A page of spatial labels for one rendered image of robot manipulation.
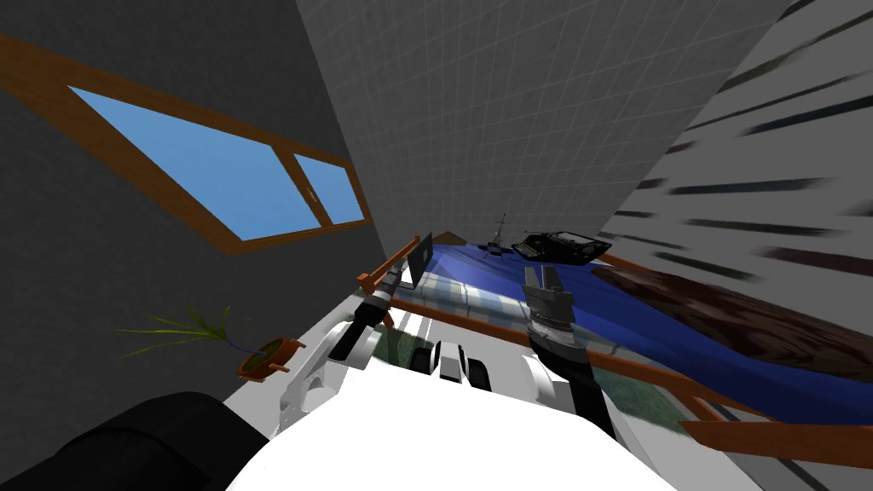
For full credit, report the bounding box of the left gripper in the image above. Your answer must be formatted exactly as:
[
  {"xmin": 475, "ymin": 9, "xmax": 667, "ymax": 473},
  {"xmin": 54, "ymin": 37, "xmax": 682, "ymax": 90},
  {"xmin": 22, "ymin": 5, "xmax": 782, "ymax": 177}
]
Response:
[{"xmin": 408, "ymin": 233, "xmax": 436, "ymax": 292}]

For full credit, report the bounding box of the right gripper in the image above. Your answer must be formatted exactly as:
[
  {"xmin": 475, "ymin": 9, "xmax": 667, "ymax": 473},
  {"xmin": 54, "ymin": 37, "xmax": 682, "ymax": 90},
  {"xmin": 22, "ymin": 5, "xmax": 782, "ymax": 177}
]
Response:
[{"xmin": 521, "ymin": 266, "xmax": 577, "ymax": 326}]

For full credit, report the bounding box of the black typewriter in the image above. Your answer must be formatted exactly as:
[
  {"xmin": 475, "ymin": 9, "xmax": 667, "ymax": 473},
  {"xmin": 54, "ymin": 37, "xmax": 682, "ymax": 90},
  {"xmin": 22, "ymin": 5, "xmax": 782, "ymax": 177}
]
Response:
[{"xmin": 511, "ymin": 231, "xmax": 613, "ymax": 267}]

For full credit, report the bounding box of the wooden bed with blue cover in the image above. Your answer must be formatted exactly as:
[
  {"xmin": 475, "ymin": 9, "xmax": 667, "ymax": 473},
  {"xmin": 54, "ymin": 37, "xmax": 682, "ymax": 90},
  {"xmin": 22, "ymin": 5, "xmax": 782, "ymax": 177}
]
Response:
[{"xmin": 356, "ymin": 230, "xmax": 873, "ymax": 471}]

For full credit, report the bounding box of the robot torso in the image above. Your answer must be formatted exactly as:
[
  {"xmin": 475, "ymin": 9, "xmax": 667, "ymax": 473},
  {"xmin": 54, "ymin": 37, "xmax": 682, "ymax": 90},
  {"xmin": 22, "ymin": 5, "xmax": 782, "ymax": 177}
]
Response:
[{"xmin": 224, "ymin": 339, "xmax": 678, "ymax": 491}]

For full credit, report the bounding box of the green plant in brown pot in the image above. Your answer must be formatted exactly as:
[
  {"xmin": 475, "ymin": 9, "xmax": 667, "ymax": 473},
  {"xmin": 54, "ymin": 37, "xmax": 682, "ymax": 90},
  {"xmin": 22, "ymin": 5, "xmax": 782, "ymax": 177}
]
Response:
[{"xmin": 114, "ymin": 304, "xmax": 308, "ymax": 384}]

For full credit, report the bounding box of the brown framed window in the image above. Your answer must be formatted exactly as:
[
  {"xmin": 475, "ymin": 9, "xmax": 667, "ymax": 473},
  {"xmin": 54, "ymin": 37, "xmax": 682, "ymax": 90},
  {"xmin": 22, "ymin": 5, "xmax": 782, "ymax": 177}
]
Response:
[{"xmin": 0, "ymin": 33, "xmax": 373, "ymax": 259}]

